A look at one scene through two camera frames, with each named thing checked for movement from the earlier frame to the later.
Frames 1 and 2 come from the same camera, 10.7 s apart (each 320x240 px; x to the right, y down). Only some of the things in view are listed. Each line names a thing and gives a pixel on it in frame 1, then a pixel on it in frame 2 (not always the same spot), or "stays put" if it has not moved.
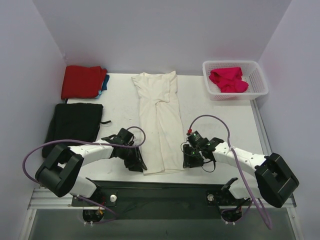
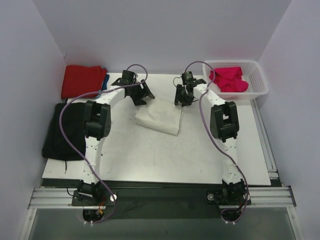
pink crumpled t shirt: [229, 80] stays put
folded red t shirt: [82, 81] stays put
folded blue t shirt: [104, 85] stays put
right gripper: [191, 157] → [183, 94]
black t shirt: [74, 121] stays put
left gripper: [134, 158] → [141, 92]
